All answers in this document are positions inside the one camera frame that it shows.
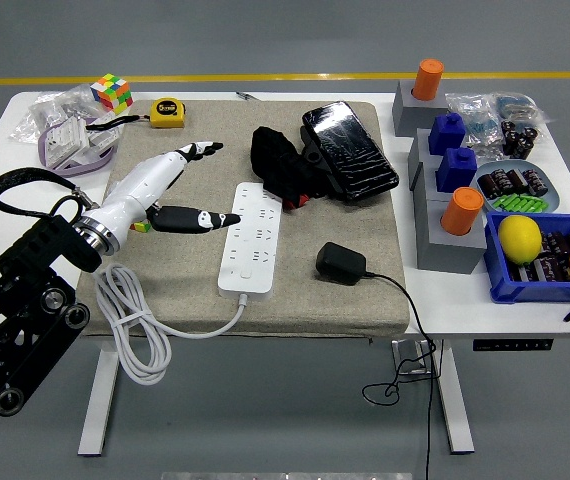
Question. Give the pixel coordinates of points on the black phone holder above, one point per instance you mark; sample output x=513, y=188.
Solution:
x=310, y=150

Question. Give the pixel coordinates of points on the light blue plate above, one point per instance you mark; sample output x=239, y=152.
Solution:
x=552, y=200

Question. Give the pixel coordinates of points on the clear bag with blue parts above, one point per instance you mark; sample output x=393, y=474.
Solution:
x=517, y=105

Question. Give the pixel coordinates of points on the black capacitor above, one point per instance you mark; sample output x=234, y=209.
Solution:
x=536, y=182
x=502, y=180
x=517, y=180
x=489, y=185

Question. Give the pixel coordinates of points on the black power adapter plug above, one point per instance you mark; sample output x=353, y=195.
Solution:
x=340, y=262

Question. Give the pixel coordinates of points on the silver metal bracket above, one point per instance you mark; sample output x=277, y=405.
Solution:
x=417, y=367

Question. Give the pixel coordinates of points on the grey-brown fabric mat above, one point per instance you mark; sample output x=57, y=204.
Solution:
x=315, y=310

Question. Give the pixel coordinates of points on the black capacitors pile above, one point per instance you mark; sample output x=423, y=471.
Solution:
x=520, y=140

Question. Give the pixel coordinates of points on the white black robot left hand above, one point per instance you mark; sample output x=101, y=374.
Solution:
x=140, y=185

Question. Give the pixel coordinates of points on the black crumpled cloth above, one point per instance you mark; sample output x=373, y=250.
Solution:
x=275, y=150

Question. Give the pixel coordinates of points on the white power strip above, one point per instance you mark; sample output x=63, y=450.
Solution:
x=255, y=250

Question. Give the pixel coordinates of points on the small metal pen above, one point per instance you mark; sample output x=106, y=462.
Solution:
x=244, y=95

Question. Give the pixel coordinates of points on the red small object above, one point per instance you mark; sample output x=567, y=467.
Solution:
x=295, y=201

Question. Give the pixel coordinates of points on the clear bag of small parts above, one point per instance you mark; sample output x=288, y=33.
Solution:
x=472, y=115

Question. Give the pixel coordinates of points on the blue plastic bin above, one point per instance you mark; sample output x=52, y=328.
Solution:
x=525, y=292

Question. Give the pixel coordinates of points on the large colourful puzzle cube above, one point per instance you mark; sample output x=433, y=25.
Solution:
x=140, y=227

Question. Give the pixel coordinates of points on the clear plastic bags of parts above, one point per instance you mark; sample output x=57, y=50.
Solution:
x=50, y=107

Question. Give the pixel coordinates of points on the yellow tape measure, round label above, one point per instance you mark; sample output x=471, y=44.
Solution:
x=167, y=112

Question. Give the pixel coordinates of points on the white table leg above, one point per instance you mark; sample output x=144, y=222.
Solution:
x=452, y=400
x=100, y=400

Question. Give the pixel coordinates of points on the large grey block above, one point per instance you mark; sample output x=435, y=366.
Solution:
x=445, y=255

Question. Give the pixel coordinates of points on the purple tray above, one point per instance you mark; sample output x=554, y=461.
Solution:
x=72, y=172

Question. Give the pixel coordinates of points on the yellow lemon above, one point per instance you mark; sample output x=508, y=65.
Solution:
x=520, y=240

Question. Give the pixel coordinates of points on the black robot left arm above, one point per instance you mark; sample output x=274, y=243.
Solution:
x=15, y=340

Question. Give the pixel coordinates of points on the small colourful puzzle cube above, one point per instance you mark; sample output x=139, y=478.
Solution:
x=110, y=92

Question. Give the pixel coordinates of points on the white plastic parts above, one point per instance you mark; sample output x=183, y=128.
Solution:
x=67, y=137

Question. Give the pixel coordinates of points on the orange cylinder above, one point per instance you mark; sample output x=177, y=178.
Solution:
x=427, y=80
x=460, y=210

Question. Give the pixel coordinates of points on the dark capacitors in bin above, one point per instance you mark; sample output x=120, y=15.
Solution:
x=550, y=267

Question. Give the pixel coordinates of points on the green batteries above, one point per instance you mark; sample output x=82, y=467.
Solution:
x=520, y=203

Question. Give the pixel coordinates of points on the blue block with knob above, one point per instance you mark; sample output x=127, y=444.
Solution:
x=445, y=135
x=455, y=170

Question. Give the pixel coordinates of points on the black cracked smartphone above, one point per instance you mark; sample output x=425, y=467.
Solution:
x=350, y=150

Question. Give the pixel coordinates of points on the black table control panel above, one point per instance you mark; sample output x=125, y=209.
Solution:
x=512, y=345

